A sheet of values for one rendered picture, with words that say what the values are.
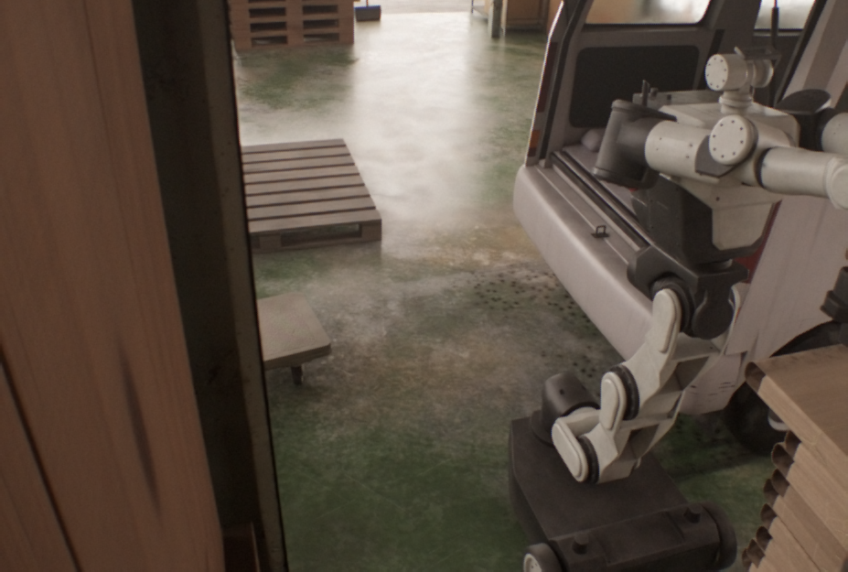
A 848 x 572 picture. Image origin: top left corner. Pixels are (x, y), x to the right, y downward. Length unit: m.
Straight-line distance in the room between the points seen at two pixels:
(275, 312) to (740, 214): 1.87
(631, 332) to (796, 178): 1.40
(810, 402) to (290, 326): 1.99
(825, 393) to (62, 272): 1.19
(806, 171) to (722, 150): 0.14
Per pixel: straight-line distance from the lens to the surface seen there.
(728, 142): 1.22
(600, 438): 2.13
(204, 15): 0.54
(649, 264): 1.73
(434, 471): 2.53
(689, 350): 1.76
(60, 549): 0.20
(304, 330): 2.80
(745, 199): 1.52
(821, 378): 1.33
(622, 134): 1.41
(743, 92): 1.54
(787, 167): 1.19
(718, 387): 2.39
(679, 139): 1.32
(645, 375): 1.85
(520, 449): 2.39
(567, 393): 2.33
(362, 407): 2.75
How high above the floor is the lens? 1.83
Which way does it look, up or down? 31 degrees down
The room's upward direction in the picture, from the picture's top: 3 degrees clockwise
